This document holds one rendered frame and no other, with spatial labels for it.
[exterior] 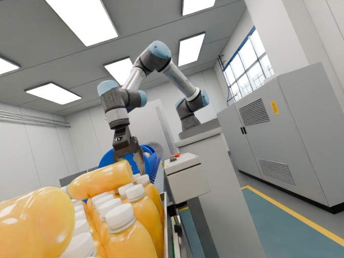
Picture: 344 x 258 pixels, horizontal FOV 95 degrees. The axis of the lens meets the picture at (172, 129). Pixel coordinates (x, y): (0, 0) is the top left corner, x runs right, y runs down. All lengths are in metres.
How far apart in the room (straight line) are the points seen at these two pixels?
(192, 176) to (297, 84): 1.80
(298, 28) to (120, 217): 3.19
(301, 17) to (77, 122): 6.72
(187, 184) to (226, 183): 0.71
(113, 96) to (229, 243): 1.10
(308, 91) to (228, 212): 1.50
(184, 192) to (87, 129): 6.40
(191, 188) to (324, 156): 1.84
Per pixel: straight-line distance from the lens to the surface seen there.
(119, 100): 0.59
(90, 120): 6.74
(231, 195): 1.16
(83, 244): 0.23
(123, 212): 0.26
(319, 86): 2.24
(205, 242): 0.60
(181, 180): 0.44
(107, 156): 0.95
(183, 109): 1.16
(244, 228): 1.26
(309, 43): 3.22
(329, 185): 2.23
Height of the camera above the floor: 1.16
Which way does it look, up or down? 4 degrees up
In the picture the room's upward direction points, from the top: 19 degrees counter-clockwise
